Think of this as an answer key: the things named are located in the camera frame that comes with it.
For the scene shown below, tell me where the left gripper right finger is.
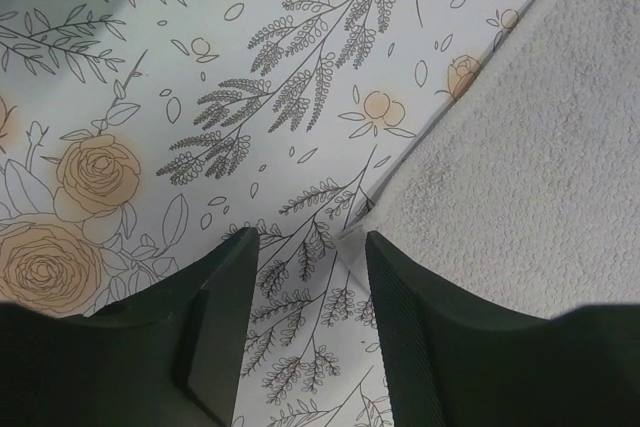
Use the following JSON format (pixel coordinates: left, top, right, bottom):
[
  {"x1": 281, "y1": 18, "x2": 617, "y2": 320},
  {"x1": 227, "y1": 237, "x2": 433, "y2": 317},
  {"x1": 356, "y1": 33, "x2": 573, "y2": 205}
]
[{"x1": 365, "y1": 232, "x2": 639, "y2": 426}]

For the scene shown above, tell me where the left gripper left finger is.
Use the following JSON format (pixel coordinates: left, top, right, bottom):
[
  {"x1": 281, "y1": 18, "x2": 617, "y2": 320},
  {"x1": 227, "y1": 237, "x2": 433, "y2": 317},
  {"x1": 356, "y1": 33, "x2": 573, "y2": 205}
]
[{"x1": 1, "y1": 228, "x2": 259, "y2": 426}]

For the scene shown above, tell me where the grey towel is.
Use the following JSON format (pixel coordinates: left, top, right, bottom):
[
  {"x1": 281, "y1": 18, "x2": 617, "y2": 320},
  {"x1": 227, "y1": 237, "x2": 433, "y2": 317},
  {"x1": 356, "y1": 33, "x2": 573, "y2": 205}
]
[{"x1": 338, "y1": 0, "x2": 639, "y2": 317}]

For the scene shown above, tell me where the floral table mat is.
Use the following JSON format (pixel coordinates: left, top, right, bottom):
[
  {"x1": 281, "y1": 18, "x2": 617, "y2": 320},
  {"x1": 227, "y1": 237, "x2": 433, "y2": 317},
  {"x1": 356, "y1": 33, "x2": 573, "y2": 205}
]
[{"x1": 1, "y1": 0, "x2": 532, "y2": 426}]

